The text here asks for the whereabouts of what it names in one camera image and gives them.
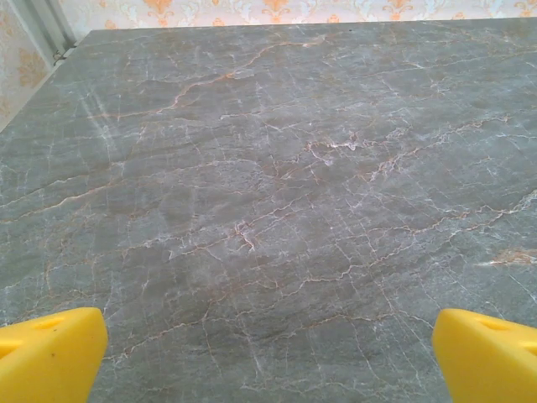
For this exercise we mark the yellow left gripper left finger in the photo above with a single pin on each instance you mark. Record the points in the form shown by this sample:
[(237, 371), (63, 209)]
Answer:
[(46, 361)]

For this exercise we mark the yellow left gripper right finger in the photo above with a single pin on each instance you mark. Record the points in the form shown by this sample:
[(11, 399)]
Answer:
[(491, 365)]

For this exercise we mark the aluminium frame post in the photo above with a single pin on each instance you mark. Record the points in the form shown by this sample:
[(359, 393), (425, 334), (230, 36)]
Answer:
[(46, 21)]

